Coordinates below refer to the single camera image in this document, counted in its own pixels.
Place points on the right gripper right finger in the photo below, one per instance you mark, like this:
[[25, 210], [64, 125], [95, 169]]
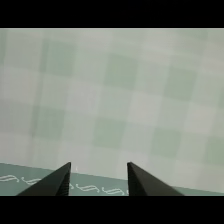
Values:
[[143, 184]]

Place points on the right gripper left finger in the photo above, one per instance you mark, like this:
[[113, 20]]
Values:
[[56, 183]]

